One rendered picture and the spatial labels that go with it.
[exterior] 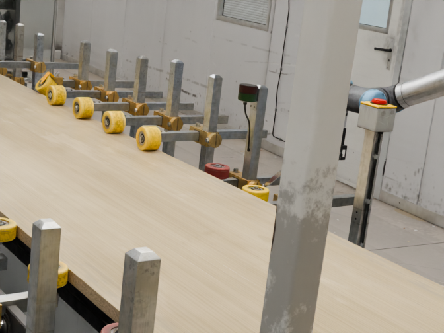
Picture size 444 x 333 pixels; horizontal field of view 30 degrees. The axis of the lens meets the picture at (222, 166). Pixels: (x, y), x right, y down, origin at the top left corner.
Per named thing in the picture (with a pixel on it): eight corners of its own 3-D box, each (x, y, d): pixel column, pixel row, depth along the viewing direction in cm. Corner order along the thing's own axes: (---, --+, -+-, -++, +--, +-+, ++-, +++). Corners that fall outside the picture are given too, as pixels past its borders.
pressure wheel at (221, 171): (217, 194, 273) (221, 160, 270) (230, 201, 267) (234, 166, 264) (196, 195, 269) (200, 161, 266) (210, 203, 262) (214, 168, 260)
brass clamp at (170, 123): (164, 123, 315) (166, 110, 314) (184, 131, 305) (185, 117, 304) (150, 123, 312) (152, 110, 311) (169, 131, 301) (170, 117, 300)
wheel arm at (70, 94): (158, 97, 366) (159, 89, 365) (162, 98, 363) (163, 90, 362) (53, 96, 337) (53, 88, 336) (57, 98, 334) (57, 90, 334)
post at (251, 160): (244, 226, 275) (261, 84, 264) (250, 230, 273) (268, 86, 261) (235, 227, 273) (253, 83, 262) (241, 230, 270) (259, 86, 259)
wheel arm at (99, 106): (189, 108, 347) (189, 100, 346) (193, 110, 344) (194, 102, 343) (79, 110, 318) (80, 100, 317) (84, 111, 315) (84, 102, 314)
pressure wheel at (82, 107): (89, 92, 318) (96, 107, 313) (82, 108, 322) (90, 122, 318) (74, 92, 314) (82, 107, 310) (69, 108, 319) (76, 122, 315)
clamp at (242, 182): (237, 185, 278) (238, 170, 277) (261, 196, 268) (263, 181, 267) (223, 185, 275) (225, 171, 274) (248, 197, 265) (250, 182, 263)
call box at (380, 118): (374, 128, 227) (378, 100, 225) (392, 134, 222) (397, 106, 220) (355, 129, 223) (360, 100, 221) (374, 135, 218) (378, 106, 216)
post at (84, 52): (79, 147, 374) (87, 39, 362) (82, 148, 371) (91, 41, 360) (72, 147, 372) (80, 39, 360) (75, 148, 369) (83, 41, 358)
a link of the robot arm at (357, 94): (392, 90, 278) (363, 83, 287) (372, 90, 270) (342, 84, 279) (388, 117, 281) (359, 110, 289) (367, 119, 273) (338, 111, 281)
